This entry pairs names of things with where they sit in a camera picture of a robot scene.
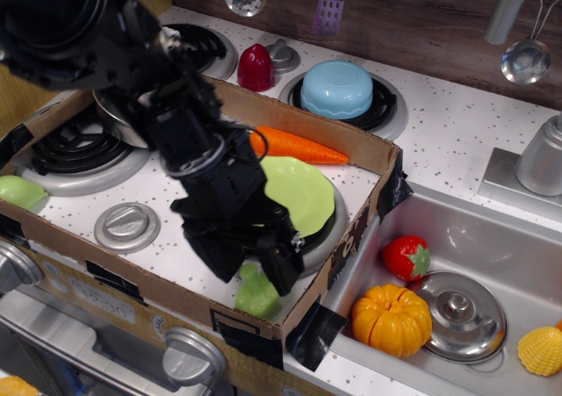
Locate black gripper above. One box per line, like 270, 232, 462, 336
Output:
169, 149, 304, 296

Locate green toy broccoli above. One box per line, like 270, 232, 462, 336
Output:
234, 263, 279, 318

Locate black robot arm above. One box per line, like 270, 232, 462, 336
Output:
1, 0, 304, 296

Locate steel pot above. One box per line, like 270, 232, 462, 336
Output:
93, 90, 148, 148

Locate steel pot lid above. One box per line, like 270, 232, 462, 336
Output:
408, 271, 508, 364

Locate front right stove burner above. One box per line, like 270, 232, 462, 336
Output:
300, 186, 349, 277

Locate stove burner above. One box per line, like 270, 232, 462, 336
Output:
300, 186, 349, 277
164, 23, 238, 81
14, 105, 150, 198
278, 73, 408, 140

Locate green plastic plate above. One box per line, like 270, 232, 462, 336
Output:
260, 156, 335, 238

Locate orange toy carrot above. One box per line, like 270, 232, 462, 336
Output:
249, 126, 349, 165

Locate silver oven knob right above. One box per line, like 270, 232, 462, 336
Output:
162, 327, 227, 386

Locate silver oven knob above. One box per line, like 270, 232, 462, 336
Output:
1, 241, 44, 294
162, 327, 227, 386

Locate silver stove knob front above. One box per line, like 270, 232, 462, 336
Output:
94, 202, 161, 254

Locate silver stove knob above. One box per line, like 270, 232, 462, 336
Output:
94, 202, 161, 254
265, 39, 301, 75

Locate cardboard fence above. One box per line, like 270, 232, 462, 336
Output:
1, 81, 410, 370

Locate red toy strawberry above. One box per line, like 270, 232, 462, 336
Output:
381, 235, 430, 282

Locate orange toy pumpkin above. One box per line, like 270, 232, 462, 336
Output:
351, 284, 433, 358

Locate dark red toy pepper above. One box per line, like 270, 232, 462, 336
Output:
237, 44, 275, 92

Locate light blue plastic bowl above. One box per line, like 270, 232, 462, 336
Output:
299, 60, 373, 120

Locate back right stove burner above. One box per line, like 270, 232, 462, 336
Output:
278, 73, 408, 140

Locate silver stove knob back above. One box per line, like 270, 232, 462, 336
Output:
265, 39, 301, 75

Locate front left stove burner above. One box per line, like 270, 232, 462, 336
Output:
14, 105, 150, 198

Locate back left stove burner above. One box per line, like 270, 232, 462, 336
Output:
164, 23, 238, 81

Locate silver oven knob left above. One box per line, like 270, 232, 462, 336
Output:
1, 241, 44, 294

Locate light green toy vegetable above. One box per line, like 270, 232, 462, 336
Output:
1, 176, 48, 210

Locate hanging purple spatula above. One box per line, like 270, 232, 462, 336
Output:
311, 0, 345, 36

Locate steel sink basin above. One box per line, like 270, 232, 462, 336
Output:
324, 186, 561, 395

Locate yellow toy bottom left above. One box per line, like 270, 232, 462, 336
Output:
0, 376, 40, 396

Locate silver faucet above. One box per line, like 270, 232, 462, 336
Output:
477, 0, 562, 212

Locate yellow toy corn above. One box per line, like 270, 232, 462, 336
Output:
517, 327, 561, 377

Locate hanging steel ladle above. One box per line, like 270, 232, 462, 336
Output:
501, 0, 560, 85

